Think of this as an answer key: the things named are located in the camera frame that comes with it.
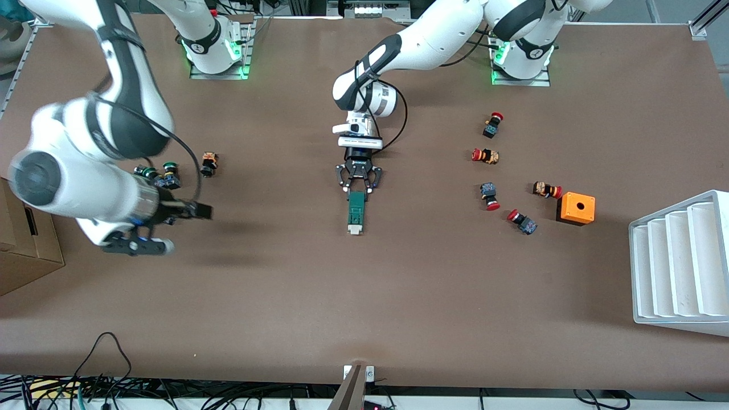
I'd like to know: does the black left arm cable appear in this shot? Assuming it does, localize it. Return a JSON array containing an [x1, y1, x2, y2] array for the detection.
[[353, 60, 408, 151]]

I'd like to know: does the grey box with white sockets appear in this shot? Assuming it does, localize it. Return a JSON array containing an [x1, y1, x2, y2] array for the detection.
[[326, 0, 412, 21]]

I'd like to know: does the orange button enclosure box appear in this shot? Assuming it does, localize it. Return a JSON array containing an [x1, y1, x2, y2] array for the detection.
[[556, 192, 596, 227]]

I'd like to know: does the white slotted rack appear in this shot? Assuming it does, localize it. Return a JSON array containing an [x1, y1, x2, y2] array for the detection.
[[628, 190, 729, 338]]

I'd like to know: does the black looped cable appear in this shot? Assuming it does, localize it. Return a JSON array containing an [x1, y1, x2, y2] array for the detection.
[[71, 331, 133, 381]]

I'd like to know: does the metal camera stand bracket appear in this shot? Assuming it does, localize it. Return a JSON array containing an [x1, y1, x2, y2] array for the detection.
[[327, 364, 376, 410]]

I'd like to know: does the green load switch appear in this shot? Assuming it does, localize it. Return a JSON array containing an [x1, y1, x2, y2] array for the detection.
[[347, 191, 366, 235]]

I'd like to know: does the aluminium frame profile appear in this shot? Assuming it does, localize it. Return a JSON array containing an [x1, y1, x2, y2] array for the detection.
[[0, 14, 58, 120], [689, 0, 729, 40]]

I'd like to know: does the tangled black cable bundle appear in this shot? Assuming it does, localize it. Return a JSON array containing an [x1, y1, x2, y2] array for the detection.
[[0, 373, 342, 410]]

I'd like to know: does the brown cardboard box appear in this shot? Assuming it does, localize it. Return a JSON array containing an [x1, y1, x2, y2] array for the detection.
[[0, 178, 65, 297]]

